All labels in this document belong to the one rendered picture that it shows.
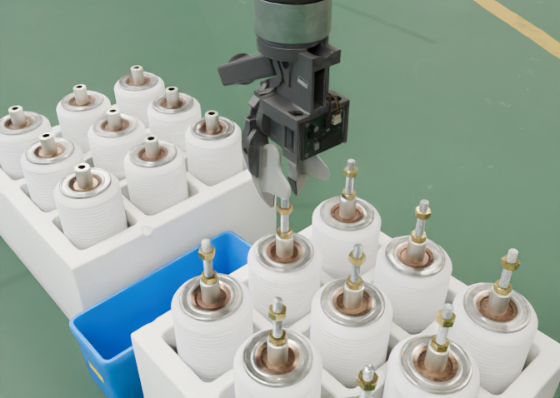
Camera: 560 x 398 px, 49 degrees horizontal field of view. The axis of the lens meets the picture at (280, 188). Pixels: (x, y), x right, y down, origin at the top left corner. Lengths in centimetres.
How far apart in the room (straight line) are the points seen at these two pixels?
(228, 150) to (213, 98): 66
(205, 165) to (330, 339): 43
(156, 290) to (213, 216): 15
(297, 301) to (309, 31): 36
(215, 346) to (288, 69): 33
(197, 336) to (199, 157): 39
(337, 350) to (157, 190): 41
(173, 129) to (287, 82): 51
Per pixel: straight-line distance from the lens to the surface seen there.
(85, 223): 94
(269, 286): 77
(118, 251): 95
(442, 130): 158
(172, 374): 76
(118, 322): 99
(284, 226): 76
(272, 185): 68
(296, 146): 61
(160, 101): 114
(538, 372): 82
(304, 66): 59
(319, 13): 58
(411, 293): 78
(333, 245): 84
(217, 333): 71
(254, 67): 65
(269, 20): 58
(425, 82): 180
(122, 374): 90
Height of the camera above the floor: 79
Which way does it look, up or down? 36 degrees down
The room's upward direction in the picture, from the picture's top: straight up
